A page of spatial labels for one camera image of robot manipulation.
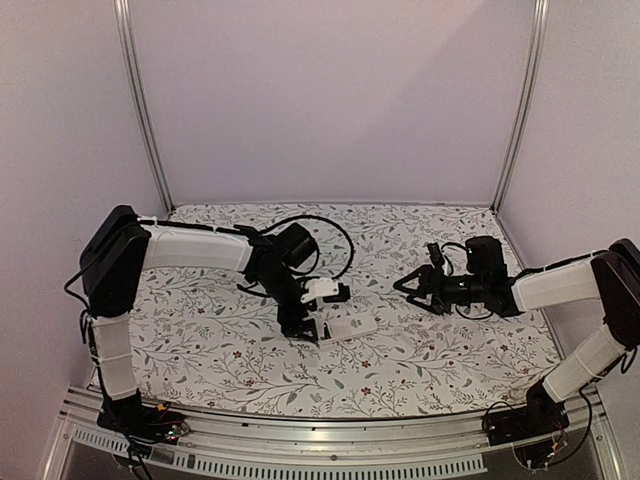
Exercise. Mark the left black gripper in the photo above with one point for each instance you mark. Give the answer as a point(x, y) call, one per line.
point(286, 317)

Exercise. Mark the aluminium frame post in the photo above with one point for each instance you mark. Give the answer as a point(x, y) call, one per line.
point(124, 23)
point(533, 59)

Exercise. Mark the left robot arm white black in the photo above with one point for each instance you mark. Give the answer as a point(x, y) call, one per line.
point(128, 246)

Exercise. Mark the left aluminium frame post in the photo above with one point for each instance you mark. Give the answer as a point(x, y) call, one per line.
point(124, 23)

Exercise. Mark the front aluminium rail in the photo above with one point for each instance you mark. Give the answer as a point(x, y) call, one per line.
point(234, 445)

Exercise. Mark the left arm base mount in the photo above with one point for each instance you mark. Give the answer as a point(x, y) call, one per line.
point(157, 424)

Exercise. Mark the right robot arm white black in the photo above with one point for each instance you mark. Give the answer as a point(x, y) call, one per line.
point(610, 276)

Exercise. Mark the white remote control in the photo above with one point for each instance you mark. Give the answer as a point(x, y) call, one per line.
point(349, 328)

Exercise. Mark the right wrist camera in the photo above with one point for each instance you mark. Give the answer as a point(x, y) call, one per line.
point(436, 257)

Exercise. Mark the right aluminium frame post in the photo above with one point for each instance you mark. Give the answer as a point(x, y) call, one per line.
point(533, 59)

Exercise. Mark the floral patterned table mat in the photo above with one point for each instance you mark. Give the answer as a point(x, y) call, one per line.
point(197, 340)

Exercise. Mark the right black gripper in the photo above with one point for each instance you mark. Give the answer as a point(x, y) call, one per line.
point(435, 290)

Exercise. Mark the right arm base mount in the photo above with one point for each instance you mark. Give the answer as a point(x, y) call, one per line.
point(513, 425)

